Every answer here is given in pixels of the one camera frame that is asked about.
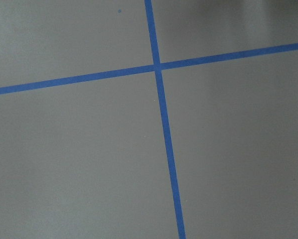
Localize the blue tape grid lines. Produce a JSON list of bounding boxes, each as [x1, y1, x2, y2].
[[0, 0, 298, 239]]

